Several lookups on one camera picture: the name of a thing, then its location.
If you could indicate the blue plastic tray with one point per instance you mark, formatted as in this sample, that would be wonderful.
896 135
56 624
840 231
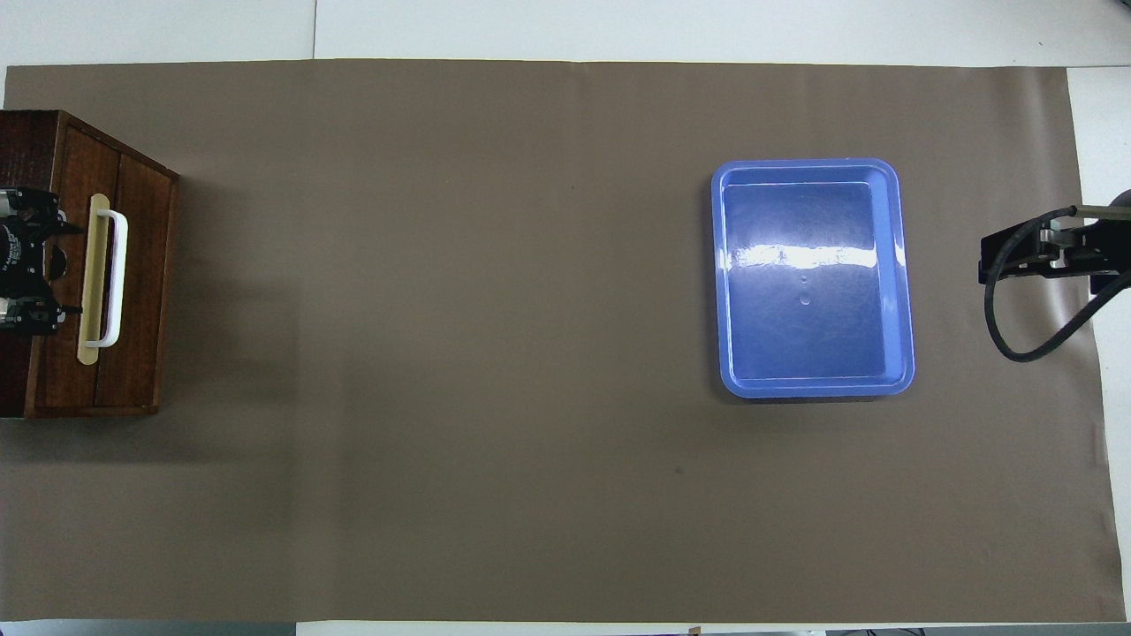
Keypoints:
795 353

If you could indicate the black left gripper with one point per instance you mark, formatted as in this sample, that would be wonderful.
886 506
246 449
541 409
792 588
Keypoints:
22 261

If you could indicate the dark wooden drawer cabinet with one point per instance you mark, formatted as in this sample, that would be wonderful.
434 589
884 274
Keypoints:
141 283

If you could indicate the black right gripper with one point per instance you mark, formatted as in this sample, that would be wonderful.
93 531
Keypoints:
1104 247

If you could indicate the brown table mat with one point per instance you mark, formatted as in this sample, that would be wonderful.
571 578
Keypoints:
486 353

